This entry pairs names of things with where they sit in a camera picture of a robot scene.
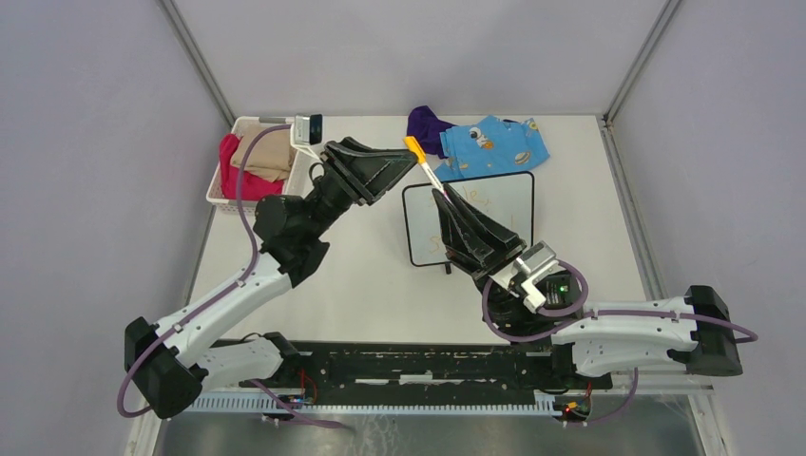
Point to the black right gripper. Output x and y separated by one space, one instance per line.
464 248

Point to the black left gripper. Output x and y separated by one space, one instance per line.
366 172

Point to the yellow marker cap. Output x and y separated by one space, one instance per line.
414 146

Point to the white whiteboard black frame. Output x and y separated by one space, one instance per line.
508 199

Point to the white marker pen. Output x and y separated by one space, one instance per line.
435 182

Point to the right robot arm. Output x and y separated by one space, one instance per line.
694 331

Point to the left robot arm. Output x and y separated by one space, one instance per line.
176 359

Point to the purple cloth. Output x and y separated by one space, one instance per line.
426 127

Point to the white perforated plastic basket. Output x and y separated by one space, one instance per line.
294 185

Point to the beige folded cloth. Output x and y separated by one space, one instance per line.
272 157

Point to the blue patterned cloth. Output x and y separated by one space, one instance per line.
491 147

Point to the pink cloth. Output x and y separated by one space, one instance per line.
253 187

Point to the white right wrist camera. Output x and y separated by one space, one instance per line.
521 276

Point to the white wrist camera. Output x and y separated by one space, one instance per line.
306 133
521 276

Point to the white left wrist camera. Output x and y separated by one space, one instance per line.
306 133

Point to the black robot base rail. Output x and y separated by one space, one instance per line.
404 376

